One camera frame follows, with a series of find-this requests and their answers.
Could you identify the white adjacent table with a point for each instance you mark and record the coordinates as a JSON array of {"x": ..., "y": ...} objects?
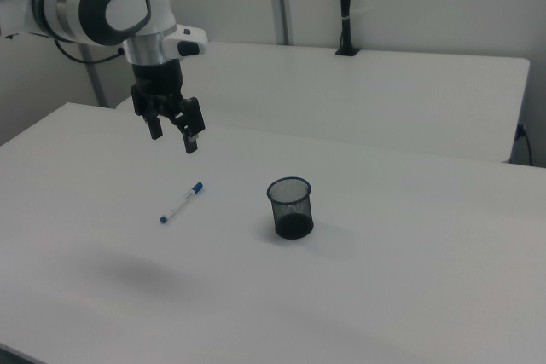
[{"x": 341, "y": 104}]

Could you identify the black mesh pen cup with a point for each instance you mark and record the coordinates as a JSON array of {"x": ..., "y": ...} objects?
[{"x": 294, "y": 227}]

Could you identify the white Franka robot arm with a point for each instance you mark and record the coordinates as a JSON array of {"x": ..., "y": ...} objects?
[{"x": 128, "y": 10}]

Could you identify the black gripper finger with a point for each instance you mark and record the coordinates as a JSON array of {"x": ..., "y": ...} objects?
[
  {"x": 193, "y": 121},
  {"x": 154, "y": 128}
]

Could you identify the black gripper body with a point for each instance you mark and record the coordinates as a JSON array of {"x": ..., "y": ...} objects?
[{"x": 158, "y": 80}]

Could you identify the white marker with blue cap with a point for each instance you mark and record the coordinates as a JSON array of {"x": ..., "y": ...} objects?
[{"x": 181, "y": 203}]

